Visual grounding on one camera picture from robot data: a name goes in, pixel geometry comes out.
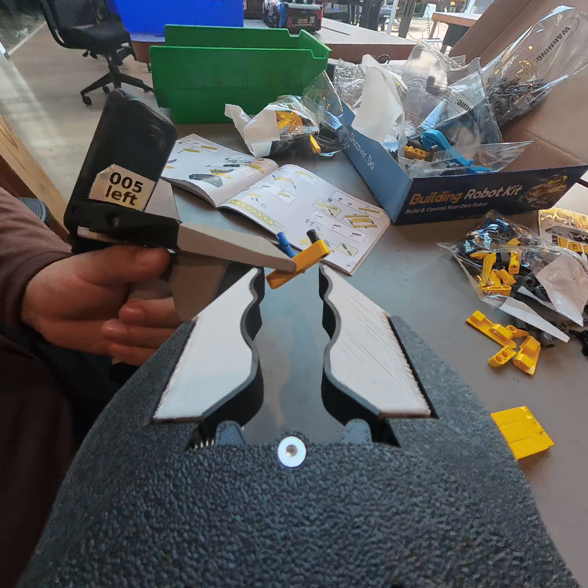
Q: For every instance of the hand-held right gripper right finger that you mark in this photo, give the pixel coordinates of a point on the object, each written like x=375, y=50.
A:
x=376, y=367

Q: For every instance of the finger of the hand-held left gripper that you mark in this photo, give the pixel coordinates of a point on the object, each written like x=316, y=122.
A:
x=229, y=246

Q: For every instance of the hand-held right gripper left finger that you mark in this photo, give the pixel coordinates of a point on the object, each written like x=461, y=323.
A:
x=211, y=367

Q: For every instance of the blue connector pin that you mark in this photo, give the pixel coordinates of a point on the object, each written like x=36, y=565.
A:
x=285, y=243

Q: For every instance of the yellow five-hole beam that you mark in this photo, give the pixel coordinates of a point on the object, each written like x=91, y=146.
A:
x=312, y=255

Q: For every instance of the black connector pin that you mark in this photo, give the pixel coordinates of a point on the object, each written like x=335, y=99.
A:
x=313, y=236

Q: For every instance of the large yellow panel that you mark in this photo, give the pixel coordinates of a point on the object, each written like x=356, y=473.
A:
x=521, y=432

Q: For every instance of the person's left forearm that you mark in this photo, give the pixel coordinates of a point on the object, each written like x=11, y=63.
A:
x=32, y=243

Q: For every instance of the grey desk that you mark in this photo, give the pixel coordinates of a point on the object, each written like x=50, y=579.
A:
x=436, y=312

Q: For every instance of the person's left hand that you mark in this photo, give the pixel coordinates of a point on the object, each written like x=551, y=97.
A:
x=78, y=298

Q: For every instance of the open instruction booklet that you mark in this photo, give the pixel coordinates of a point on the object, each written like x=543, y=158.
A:
x=275, y=202

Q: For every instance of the wooden pillar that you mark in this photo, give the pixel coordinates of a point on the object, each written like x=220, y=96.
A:
x=27, y=174

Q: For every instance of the office chair base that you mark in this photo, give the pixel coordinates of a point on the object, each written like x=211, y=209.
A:
x=92, y=32

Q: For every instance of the yellow angled panel piece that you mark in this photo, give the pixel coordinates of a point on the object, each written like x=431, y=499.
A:
x=487, y=326

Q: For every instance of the green bin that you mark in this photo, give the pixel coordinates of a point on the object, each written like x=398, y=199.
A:
x=229, y=78

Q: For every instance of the yellow three-hole beam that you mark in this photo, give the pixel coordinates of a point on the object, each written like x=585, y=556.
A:
x=502, y=357

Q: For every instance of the plastic bag of large parts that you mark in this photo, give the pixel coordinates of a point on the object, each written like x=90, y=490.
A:
x=285, y=124

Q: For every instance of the blue storage bin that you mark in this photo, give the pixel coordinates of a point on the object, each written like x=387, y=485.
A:
x=183, y=13

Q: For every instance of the small yellow connector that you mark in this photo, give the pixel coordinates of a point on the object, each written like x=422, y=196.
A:
x=517, y=330

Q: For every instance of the yellow curved panel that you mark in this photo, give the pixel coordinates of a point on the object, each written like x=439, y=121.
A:
x=527, y=356

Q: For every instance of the plastic bag of yellow parts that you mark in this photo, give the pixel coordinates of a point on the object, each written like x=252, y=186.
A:
x=514, y=275

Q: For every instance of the dark blue kit box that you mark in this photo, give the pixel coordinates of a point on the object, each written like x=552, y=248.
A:
x=459, y=197

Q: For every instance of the person's brown sweater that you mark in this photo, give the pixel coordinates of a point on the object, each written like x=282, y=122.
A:
x=32, y=436

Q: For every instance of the dark toy vehicle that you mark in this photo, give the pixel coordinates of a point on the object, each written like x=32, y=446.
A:
x=294, y=16

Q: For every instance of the yellow and grey sticker sheet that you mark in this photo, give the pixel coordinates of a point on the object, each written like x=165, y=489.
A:
x=565, y=234

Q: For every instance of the background wooden table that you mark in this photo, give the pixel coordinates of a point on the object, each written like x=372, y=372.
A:
x=358, y=41

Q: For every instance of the plastic bag with blue parts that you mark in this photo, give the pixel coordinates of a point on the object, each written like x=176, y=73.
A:
x=459, y=115

